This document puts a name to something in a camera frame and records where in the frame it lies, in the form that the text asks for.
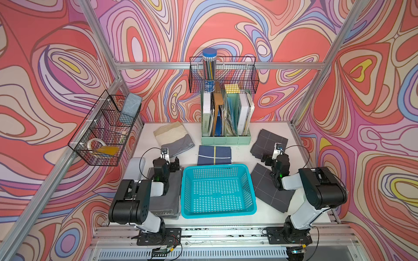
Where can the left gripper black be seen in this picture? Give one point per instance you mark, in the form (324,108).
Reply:
(172,167)

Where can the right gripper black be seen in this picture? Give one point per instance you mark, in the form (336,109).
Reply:
(267,162)

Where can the grey pillowcase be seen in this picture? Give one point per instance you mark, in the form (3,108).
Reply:
(168,206)

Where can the teal plastic basket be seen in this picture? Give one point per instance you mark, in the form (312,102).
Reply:
(217,191)

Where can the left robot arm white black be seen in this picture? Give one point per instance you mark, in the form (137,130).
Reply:
(145,203)

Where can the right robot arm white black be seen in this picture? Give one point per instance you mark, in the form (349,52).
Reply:
(323,191)

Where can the beige grey folded cloth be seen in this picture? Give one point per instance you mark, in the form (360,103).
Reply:
(175,138)

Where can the navy folded cloth yellow stripe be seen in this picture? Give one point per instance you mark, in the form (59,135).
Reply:
(214,155)

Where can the dark grey checked cloth rear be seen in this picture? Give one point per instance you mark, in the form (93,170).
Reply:
(265,143)

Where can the dark grey checked cloth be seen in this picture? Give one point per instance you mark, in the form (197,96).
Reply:
(267,192)
(265,143)

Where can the dark grey checked cloth front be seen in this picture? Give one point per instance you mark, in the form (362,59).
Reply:
(267,192)

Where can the white flat tin box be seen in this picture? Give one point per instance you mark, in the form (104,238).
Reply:
(135,168)

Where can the yellow flat pad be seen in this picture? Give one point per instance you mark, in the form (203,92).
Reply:
(107,151)

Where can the white book in organizer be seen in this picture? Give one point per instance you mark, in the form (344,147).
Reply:
(243,109)

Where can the grey blue sponge block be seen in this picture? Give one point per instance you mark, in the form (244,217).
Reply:
(131,105)

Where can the green desktop file organizer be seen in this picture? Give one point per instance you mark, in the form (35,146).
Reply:
(219,123)

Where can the white tape roll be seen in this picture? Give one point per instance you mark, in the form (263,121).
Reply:
(94,144)

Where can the yellow sticky note block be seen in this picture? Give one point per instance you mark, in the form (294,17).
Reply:
(232,88)

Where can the blue lidded pencil tube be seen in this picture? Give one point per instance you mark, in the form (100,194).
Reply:
(209,59)

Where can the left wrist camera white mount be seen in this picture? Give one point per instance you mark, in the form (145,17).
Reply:
(165,154)

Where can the black wire basket left wall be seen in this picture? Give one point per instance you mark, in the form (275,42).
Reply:
(106,122)

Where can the black wire basket wall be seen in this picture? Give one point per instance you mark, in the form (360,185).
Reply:
(229,69)
(106,122)

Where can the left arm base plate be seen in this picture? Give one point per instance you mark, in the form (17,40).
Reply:
(170,237)

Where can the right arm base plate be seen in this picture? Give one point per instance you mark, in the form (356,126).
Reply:
(283,236)

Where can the black wire basket rear wall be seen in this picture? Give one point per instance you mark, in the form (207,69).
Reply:
(229,69)

